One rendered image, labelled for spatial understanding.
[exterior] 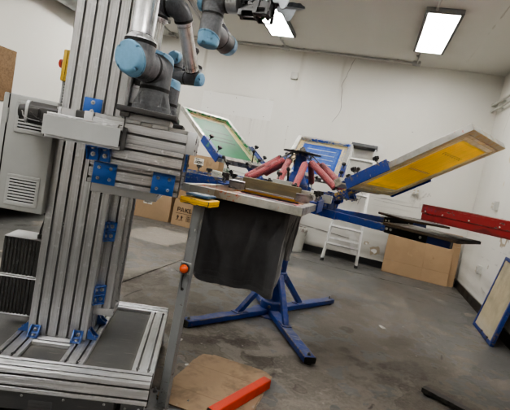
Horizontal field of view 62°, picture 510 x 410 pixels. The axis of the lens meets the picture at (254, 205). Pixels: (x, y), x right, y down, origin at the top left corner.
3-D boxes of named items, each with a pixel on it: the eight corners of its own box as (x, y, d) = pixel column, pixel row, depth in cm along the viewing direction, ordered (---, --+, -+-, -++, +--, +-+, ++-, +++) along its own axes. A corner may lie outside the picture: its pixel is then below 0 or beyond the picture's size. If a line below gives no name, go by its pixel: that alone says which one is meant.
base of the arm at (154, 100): (128, 106, 161) (132, 80, 160) (134, 111, 176) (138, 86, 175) (167, 115, 163) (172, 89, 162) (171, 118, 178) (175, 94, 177)
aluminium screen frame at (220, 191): (301, 216, 187) (302, 207, 187) (180, 189, 201) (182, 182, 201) (320, 208, 263) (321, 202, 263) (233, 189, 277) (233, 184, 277)
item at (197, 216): (173, 429, 176) (215, 202, 167) (127, 412, 181) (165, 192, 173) (194, 403, 197) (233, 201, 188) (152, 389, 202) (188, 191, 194)
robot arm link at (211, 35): (225, 54, 152) (231, 23, 151) (212, 44, 142) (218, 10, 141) (206, 52, 155) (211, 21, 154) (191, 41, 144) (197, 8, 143)
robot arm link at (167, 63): (175, 93, 172) (181, 59, 171) (158, 85, 160) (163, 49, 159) (150, 89, 176) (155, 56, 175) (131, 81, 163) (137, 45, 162)
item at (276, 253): (272, 301, 201) (289, 212, 197) (185, 277, 212) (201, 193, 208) (273, 299, 204) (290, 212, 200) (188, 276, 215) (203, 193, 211)
